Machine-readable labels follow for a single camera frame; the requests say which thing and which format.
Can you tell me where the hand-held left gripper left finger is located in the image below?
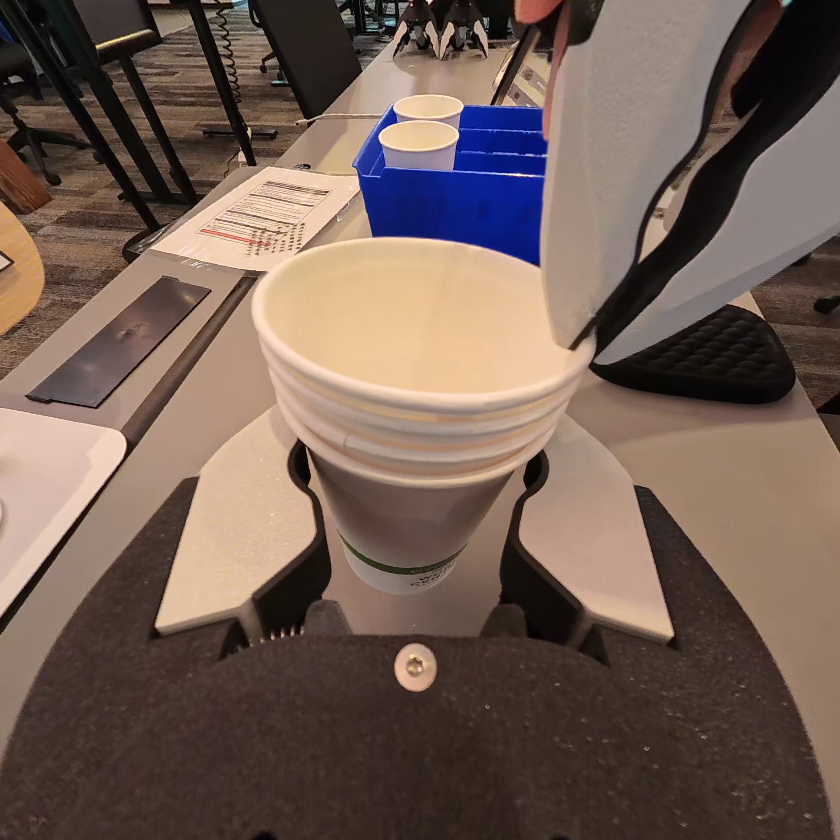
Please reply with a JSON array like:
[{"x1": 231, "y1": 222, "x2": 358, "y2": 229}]
[{"x1": 154, "y1": 406, "x2": 331, "y2": 647}]

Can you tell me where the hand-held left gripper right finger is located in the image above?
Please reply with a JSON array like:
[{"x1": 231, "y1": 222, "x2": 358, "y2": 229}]
[{"x1": 505, "y1": 416, "x2": 677, "y2": 648}]

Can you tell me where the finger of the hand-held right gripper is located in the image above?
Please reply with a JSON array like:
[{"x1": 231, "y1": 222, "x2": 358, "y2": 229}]
[
  {"x1": 592, "y1": 62, "x2": 840, "y2": 366},
  {"x1": 539, "y1": 0, "x2": 756, "y2": 353}
]

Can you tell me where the blue plastic bin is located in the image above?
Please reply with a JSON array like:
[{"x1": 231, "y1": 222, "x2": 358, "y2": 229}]
[{"x1": 352, "y1": 104, "x2": 550, "y2": 266}]

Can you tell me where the person's right hand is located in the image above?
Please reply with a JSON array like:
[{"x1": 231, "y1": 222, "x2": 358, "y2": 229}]
[{"x1": 514, "y1": 0, "x2": 783, "y2": 140}]

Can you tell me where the black stand rod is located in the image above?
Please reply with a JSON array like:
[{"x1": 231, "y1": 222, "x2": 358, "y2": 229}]
[{"x1": 492, "y1": 23, "x2": 543, "y2": 106}]

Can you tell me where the white black tabletop device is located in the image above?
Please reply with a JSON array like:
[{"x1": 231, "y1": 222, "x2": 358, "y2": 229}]
[
  {"x1": 438, "y1": 0, "x2": 490, "y2": 61},
  {"x1": 392, "y1": 0, "x2": 441, "y2": 56}
]

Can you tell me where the black quilted mouse pad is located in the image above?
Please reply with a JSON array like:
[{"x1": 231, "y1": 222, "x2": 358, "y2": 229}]
[{"x1": 588, "y1": 304, "x2": 798, "y2": 406}]

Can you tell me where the black flat plate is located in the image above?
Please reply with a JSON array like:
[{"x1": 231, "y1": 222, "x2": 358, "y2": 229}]
[{"x1": 26, "y1": 276, "x2": 212, "y2": 409}]

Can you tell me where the black chair back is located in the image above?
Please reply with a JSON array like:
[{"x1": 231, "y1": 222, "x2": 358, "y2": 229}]
[{"x1": 249, "y1": 0, "x2": 364, "y2": 120}]

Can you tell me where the laminated instruction sheet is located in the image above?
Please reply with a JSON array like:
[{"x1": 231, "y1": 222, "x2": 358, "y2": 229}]
[{"x1": 150, "y1": 165, "x2": 362, "y2": 274}]

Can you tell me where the instruction board on wood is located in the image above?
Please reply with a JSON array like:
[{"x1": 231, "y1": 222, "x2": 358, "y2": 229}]
[{"x1": 0, "y1": 202, "x2": 46, "y2": 336}]

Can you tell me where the brown wooden cabinet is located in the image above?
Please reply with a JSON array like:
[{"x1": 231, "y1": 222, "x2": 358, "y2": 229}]
[{"x1": 0, "y1": 140, "x2": 53, "y2": 215}]

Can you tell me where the black framed display panel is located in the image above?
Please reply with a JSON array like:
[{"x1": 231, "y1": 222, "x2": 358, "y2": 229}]
[{"x1": 88, "y1": 0, "x2": 165, "y2": 67}]

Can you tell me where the black office chair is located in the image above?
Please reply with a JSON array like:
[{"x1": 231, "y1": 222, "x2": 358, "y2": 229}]
[{"x1": 0, "y1": 33, "x2": 89, "y2": 186}]

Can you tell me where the black coiled cable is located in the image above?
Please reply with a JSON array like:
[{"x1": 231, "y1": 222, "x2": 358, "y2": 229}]
[{"x1": 217, "y1": 0, "x2": 241, "y2": 93}]

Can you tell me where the black metal stand frame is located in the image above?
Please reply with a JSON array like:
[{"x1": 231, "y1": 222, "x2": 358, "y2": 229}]
[{"x1": 0, "y1": 0, "x2": 257, "y2": 244}]

